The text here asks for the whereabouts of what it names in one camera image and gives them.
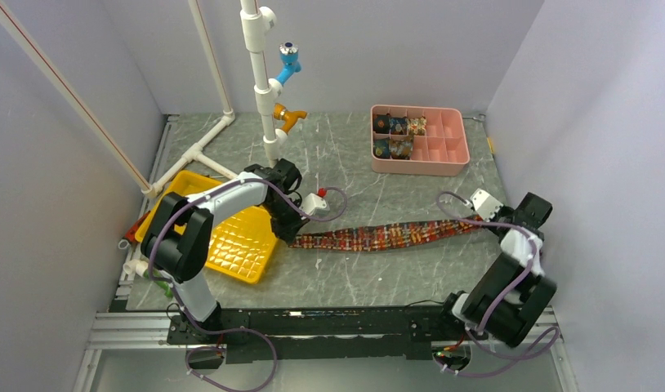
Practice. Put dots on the orange plastic faucet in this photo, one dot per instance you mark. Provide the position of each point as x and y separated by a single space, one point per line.
289 118

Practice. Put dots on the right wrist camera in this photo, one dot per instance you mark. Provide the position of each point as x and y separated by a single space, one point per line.
485 204

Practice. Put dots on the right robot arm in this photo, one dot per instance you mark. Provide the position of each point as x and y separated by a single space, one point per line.
513 293

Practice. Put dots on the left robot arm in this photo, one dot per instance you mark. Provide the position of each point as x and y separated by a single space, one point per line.
178 238

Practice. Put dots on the multicolour patterned necktie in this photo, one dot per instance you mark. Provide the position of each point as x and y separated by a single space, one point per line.
385 237

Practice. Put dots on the gold floral rolled tie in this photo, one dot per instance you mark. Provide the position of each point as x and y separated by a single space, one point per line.
416 126

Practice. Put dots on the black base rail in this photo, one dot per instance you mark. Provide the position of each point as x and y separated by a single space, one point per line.
407 331

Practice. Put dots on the blue dotted rolled tie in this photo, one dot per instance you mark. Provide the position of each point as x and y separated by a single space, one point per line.
381 148

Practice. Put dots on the blue plastic faucet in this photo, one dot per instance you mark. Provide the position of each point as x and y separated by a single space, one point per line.
289 56

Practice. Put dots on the white PVC pipe stand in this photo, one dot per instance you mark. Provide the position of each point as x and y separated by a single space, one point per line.
256 22

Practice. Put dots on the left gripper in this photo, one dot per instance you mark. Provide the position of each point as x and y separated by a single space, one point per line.
287 232

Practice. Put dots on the pink divided organizer box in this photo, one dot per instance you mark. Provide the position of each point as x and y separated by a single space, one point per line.
442 151

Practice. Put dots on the brown patterned rolled tie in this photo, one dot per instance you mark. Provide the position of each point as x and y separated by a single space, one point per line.
401 148

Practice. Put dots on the white pipe with red stripe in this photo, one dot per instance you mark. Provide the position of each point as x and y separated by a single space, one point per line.
40 59

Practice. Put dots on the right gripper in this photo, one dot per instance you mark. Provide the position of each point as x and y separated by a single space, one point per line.
502 211

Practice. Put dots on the green plastic faucet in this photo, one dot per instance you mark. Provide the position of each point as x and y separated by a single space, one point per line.
167 291

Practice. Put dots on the dark rolled tie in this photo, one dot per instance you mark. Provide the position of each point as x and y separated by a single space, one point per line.
381 124

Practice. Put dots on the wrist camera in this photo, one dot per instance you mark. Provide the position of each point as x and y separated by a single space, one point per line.
485 204
314 205

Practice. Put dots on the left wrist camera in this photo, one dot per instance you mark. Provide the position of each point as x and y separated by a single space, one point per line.
314 205

